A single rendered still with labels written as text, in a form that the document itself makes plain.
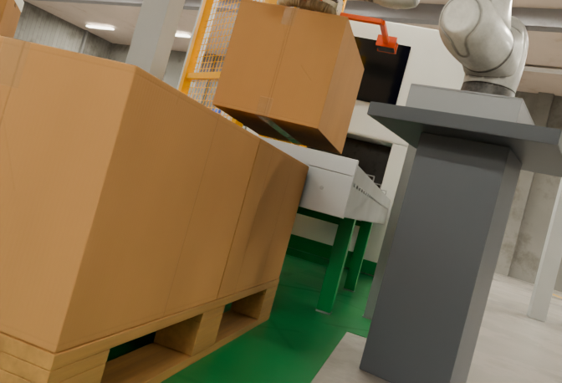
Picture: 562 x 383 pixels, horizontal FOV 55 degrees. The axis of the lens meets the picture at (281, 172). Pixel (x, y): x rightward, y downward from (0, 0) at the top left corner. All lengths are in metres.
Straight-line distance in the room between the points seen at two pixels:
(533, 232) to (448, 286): 11.01
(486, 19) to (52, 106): 1.08
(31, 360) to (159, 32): 2.42
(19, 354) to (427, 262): 1.09
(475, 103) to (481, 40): 0.17
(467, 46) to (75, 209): 1.09
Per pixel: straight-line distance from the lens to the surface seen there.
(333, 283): 2.28
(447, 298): 1.58
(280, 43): 1.96
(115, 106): 0.77
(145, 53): 3.07
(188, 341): 1.30
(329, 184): 1.92
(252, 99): 1.93
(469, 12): 1.51
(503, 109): 1.57
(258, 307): 1.79
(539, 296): 4.82
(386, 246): 2.45
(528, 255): 12.55
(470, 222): 1.57
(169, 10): 3.12
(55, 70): 0.84
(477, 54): 1.57
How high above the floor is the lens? 0.43
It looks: 2 degrees up
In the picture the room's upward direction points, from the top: 15 degrees clockwise
